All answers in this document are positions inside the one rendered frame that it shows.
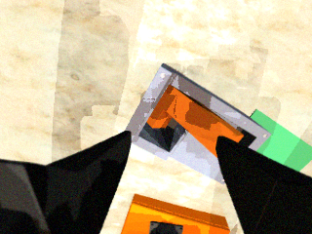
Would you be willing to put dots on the orange l-shaped part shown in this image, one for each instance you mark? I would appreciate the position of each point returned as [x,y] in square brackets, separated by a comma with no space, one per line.
[193,116]

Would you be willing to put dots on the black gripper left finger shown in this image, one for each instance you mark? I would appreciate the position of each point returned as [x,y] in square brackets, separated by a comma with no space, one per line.
[72,195]

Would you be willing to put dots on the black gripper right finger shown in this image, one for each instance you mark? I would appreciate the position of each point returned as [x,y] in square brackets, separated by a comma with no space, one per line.
[268,197]

